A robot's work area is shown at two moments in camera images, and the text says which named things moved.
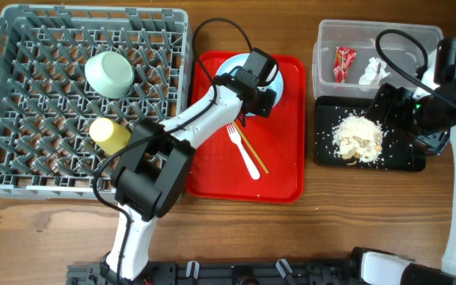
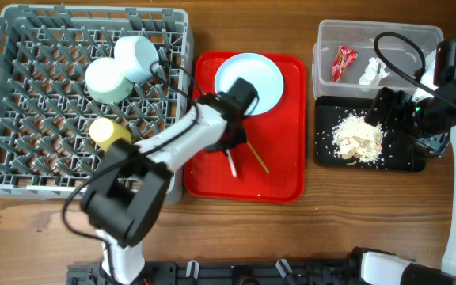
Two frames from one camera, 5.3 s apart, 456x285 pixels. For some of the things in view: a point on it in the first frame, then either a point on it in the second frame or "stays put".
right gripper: x=401 y=98 stays put
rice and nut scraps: x=358 y=136 stays put
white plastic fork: x=248 y=146 to x=231 y=163
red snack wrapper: x=343 y=59 stays put
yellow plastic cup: x=110 y=136 stays put
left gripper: x=266 y=108 to x=241 y=139
